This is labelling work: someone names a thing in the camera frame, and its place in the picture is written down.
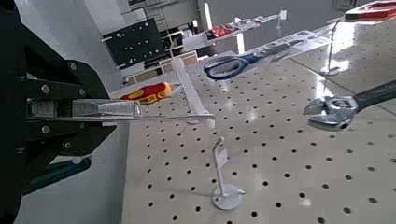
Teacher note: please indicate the red black flat object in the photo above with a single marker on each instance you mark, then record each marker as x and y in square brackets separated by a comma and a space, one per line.
[373, 11]

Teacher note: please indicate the cream perforated pegboard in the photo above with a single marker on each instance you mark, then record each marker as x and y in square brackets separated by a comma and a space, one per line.
[280, 161]

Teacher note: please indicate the blue scissors in card package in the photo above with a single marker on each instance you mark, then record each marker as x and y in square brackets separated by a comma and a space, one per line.
[230, 63]

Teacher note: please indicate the grey stand back panel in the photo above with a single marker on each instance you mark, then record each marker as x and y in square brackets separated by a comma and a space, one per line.
[77, 199]

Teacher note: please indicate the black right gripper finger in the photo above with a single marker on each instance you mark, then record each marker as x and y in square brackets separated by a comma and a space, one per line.
[74, 84]
[71, 137]

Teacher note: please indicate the black perforated panel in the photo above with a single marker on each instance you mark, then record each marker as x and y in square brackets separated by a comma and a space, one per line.
[134, 43]

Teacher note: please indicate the red yellow screwdriver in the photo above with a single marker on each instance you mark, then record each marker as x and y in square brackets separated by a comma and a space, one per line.
[149, 92]

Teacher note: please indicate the red white sealant tube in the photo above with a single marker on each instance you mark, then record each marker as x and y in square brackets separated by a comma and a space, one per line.
[222, 31]

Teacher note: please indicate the white pegboard hook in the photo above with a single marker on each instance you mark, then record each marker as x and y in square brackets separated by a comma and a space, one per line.
[330, 67]
[191, 90]
[224, 186]

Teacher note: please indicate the white storage shelf unit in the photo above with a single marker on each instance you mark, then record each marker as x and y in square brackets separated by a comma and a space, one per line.
[174, 40]

